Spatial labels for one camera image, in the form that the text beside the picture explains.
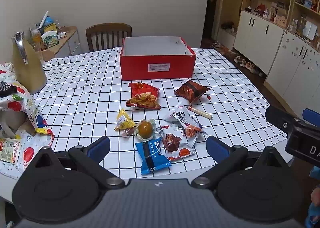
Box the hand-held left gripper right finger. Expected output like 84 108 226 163
191 135 284 189

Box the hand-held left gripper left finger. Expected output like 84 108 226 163
32 136 125 189

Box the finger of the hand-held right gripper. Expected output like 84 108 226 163
302 108 320 126
265 106 302 133

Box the small pink snack packet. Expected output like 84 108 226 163
119 128 135 138

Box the sausage stick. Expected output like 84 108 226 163
187 106 214 120

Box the white purple snack packet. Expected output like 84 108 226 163
163 102 208 148

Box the braised egg packet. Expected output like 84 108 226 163
134 118 157 141

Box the brown foil snack packet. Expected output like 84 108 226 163
174 80 211 105

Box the red rice cracker bag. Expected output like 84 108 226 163
126 83 161 111

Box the red cardboard box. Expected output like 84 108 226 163
119 37 197 81

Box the small yellow snack packet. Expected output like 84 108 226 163
115 109 136 131

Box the brown cake packet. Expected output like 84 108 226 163
159 125 196 161

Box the blue snack packet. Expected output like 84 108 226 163
135 137 172 175

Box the person's own leg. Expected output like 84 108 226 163
306 167 320 227

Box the checkered tablecloth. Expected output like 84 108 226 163
32 48 288 172

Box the row of shoes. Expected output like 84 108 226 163
211 41 265 77

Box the green white packet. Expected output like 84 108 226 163
0 138 22 164

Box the balloon print gift bag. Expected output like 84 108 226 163
0 63 55 181

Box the group of shelf ornaments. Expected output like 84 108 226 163
244 0 320 44

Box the beige kettle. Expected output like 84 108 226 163
11 32 48 96

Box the wooden side cabinet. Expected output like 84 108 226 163
41 26 82 58

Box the black fabric item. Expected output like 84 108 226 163
0 82 17 97

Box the green tissue box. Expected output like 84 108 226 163
41 32 60 46

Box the wooden chair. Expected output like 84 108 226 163
85 23 132 52

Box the clear glass jar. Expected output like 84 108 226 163
30 26 42 51

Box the blue yellow bag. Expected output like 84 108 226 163
37 17 59 35

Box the white wooden wall cabinet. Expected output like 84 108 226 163
232 0 320 123

